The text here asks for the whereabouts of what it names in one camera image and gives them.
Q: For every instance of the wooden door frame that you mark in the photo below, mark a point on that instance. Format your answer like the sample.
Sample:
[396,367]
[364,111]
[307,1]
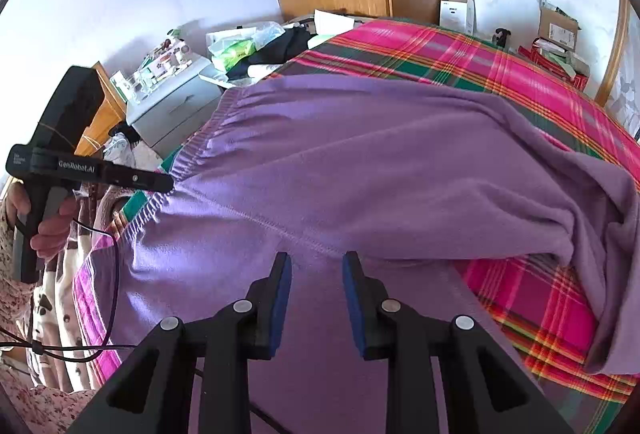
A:
[614,49]

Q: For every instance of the white cardboard box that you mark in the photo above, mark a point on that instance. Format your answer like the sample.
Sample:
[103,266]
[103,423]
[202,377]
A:
[457,11]

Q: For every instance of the long white box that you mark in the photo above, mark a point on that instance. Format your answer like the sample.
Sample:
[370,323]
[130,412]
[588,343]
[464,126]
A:
[265,70]

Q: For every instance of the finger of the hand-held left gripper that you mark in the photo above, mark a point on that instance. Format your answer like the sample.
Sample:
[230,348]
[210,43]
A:
[145,180]

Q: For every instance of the purple fleece pants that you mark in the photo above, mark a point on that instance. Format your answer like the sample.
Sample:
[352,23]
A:
[375,164]

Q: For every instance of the grey drawer cabinet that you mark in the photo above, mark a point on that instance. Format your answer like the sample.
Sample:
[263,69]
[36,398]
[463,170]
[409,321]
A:
[175,109]

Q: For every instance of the clear plastic bag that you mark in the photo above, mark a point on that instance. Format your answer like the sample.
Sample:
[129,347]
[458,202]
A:
[267,34]

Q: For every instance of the white plastic bag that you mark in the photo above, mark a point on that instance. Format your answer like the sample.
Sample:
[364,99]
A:
[120,146]

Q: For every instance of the patterned plastic curtain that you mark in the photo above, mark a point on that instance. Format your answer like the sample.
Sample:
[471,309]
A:
[627,99]

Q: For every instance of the clutter of small bottles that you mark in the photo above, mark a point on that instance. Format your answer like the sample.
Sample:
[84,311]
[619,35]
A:
[160,64]

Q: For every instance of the black cloth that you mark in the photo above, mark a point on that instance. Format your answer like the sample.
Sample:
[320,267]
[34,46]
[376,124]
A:
[285,46]

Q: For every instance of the wooden headboard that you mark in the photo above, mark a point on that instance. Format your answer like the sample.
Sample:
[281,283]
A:
[107,109]

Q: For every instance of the person's left hand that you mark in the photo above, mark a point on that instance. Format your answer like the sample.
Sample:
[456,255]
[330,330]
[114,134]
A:
[55,234]

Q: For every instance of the small black tool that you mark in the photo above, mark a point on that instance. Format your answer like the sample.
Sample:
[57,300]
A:
[502,38]

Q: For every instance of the white printed quilt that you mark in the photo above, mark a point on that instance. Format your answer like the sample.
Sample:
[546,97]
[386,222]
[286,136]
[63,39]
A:
[65,314]

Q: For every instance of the pink plaid blanket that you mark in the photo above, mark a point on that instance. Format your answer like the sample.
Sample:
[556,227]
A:
[525,294]

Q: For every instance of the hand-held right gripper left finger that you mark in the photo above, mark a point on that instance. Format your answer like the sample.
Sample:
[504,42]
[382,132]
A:
[282,304]

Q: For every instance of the green packet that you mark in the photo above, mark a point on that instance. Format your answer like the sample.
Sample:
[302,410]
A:
[232,55]

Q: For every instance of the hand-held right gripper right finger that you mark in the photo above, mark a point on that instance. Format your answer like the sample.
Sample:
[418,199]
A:
[352,304]

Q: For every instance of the pale green tissue packs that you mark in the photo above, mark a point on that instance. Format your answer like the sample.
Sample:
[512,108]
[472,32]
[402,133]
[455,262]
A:
[320,40]

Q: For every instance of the person's floral clothing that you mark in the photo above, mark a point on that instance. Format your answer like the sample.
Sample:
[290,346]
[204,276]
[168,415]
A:
[45,411]

